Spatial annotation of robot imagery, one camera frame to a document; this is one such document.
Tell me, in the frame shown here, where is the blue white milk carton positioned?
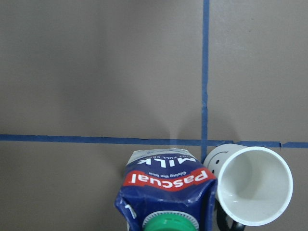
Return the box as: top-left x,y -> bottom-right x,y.
115,148 -> 217,231

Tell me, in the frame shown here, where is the white mug with black handle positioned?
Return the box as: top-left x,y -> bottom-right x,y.
204,144 -> 293,231

